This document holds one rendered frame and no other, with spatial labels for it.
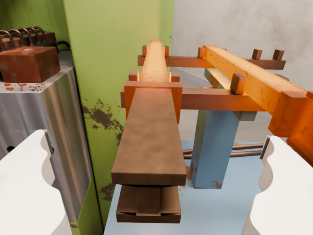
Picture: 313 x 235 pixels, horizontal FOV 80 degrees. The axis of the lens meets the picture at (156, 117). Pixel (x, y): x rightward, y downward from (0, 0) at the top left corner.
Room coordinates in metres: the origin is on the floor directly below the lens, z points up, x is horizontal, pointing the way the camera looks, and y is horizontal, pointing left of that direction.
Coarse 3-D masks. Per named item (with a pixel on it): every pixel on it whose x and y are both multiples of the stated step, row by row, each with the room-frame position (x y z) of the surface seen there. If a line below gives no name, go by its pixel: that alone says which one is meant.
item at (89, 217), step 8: (88, 192) 0.50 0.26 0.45; (96, 192) 0.59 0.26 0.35; (88, 200) 0.49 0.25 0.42; (96, 200) 0.57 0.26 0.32; (88, 208) 0.47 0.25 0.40; (96, 208) 0.55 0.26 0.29; (80, 216) 0.40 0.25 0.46; (88, 216) 0.46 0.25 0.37; (96, 216) 0.53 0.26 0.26; (72, 224) 0.37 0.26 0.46; (80, 224) 0.38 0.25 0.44; (88, 224) 0.44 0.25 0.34; (96, 224) 0.52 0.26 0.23; (72, 232) 0.37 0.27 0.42; (80, 232) 0.37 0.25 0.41; (88, 232) 0.43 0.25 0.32; (96, 232) 0.50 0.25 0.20
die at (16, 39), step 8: (24, 32) 0.71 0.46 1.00; (40, 32) 0.81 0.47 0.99; (48, 32) 0.82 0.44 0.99; (8, 40) 0.55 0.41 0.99; (16, 40) 0.57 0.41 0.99; (24, 40) 0.61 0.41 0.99; (32, 40) 0.65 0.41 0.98; (40, 40) 0.70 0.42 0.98; (48, 40) 0.77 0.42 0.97; (0, 48) 0.50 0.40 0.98; (8, 48) 0.53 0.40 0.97; (56, 48) 0.82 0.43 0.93; (0, 72) 0.47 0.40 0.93
